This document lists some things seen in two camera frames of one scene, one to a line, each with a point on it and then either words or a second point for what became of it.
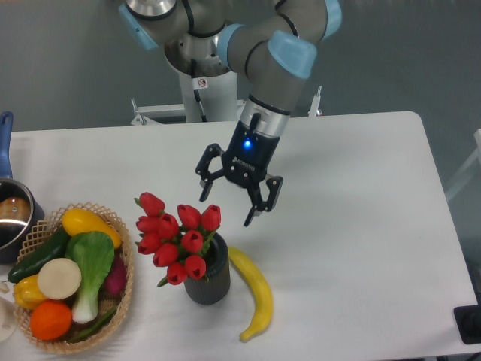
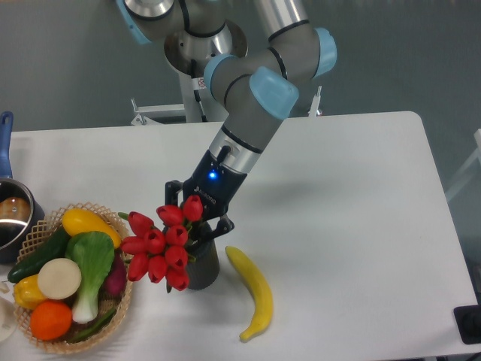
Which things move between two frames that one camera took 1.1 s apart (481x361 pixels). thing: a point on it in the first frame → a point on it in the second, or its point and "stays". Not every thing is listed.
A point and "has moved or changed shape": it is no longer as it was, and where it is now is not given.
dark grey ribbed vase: (216, 289) → (204, 271)
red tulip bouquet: (179, 249) has moved or changed shape
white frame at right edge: (477, 134) stays
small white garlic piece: (4, 286) stays
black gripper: (247, 162) → (215, 184)
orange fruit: (50, 320) stays
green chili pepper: (93, 326) stays
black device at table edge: (468, 322) stays
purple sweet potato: (114, 285) stays
